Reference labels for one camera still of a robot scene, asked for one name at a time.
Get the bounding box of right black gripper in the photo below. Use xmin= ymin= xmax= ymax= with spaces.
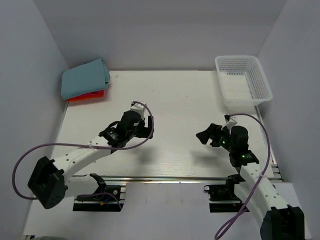
xmin=196 ymin=123 xmax=236 ymax=153

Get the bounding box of blue-grey t-shirt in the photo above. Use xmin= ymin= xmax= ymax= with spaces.
xmin=60 ymin=58 xmax=111 ymax=100

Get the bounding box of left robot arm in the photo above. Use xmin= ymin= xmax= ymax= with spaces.
xmin=27 ymin=110 xmax=154 ymax=209

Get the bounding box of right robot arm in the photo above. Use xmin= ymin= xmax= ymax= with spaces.
xmin=195 ymin=123 xmax=305 ymax=240

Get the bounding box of folded orange t-shirt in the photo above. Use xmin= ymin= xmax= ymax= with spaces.
xmin=66 ymin=92 xmax=97 ymax=102

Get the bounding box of folded pink t-shirt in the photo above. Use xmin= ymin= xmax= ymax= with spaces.
xmin=88 ymin=90 xmax=105 ymax=99

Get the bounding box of white plastic basket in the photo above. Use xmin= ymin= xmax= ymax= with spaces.
xmin=215 ymin=55 xmax=273 ymax=107

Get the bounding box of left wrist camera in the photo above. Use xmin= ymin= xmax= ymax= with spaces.
xmin=130 ymin=101 xmax=146 ymax=119

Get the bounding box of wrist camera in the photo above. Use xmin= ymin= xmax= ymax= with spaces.
xmin=130 ymin=101 xmax=146 ymax=119
xmin=222 ymin=114 xmax=238 ymax=131

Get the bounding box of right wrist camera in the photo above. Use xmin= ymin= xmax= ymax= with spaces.
xmin=222 ymin=114 xmax=238 ymax=131

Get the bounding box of aluminium table rail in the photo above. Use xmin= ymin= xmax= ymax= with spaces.
xmin=43 ymin=174 xmax=285 ymax=184

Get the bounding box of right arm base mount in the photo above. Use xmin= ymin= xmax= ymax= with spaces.
xmin=203 ymin=174 xmax=245 ymax=213

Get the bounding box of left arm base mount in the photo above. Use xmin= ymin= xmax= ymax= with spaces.
xmin=72 ymin=173 xmax=125 ymax=213

